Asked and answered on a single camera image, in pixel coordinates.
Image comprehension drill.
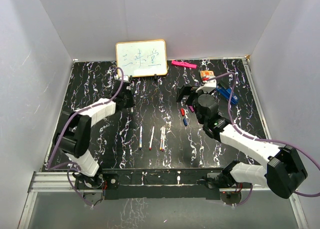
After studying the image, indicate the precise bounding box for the blue pen cap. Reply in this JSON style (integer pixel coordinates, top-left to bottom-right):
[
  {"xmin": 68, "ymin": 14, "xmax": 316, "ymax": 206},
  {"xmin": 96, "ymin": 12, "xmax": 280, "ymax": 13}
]
[{"xmin": 182, "ymin": 118, "xmax": 188, "ymax": 126}]

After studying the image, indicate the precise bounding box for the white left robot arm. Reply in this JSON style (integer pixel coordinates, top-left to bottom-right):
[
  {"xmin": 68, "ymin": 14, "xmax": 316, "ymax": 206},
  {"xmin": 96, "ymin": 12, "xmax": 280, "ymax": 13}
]
[{"xmin": 52, "ymin": 75, "xmax": 135, "ymax": 189}]

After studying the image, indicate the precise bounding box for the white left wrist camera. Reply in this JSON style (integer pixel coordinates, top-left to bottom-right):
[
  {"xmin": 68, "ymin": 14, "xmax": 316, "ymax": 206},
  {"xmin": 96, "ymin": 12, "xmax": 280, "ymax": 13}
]
[{"xmin": 114, "ymin": 75, "xmax": 130, "ymax": 82}]

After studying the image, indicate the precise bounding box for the blue stapler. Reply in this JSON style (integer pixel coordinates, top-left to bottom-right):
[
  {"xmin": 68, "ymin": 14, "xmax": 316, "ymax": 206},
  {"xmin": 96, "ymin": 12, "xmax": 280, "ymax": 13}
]
[{"xmin": 216, "ymin": 85, "xmax": 238, "ymax": 105}]

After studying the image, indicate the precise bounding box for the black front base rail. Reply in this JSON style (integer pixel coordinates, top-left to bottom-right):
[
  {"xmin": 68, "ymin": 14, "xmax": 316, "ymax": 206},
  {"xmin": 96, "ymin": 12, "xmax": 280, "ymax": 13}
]
[{"xmin": 74, "ymin": 167, "xmax": 253, "ymax": 201}]

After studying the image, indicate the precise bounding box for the red pen cap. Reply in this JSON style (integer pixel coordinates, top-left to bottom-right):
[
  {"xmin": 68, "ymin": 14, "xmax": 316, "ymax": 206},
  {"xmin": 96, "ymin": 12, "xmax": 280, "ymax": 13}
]
[{"xmin": 180, "ymin": 108, "xmax": 185, "ymax": 117}]

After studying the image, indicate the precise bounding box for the yellow whiteboard pen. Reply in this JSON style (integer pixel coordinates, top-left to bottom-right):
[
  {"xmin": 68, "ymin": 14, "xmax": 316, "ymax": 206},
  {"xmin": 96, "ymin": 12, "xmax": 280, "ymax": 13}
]
[{"xmin": 159, "ymin": 126, "xmax": 165, "ymax": 151}]

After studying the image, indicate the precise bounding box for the small yellow-framed whiteboard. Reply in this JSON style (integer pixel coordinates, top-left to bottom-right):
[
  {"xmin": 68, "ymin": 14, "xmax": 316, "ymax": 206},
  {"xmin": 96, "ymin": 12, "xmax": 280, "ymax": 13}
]
[{"xmin": 115, "ymin": 39, "xmax": 168, "ymax": 78}]

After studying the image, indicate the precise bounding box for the red whiteboard pen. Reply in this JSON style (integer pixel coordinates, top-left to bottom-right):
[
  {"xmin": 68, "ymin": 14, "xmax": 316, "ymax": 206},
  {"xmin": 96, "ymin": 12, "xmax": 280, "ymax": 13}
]
[{"xmin": 149, "ymin": 125, "xmax": 155, "ymax": 151}]

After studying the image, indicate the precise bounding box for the blue whiteboard pen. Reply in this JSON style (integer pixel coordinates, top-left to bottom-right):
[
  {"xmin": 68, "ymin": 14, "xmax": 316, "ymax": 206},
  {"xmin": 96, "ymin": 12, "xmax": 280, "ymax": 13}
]
[{"xmin": 139, "ymin": 125, "xmax": 143, "ymax": 150}]

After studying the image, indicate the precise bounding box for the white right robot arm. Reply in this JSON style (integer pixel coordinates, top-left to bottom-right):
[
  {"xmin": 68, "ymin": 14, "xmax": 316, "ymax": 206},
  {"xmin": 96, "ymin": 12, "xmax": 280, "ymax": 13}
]
[{"xmin": 176, "ymin": 84, "xmax": 308, "ymax": 199}]

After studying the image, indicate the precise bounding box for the purple whiteboard pen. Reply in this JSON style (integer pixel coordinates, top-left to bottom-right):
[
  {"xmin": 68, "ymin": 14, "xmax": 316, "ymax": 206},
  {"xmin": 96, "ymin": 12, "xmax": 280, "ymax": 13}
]
[{"xmin": 161, "ymin": 126, "xmax": 166, "ymax": 152}]

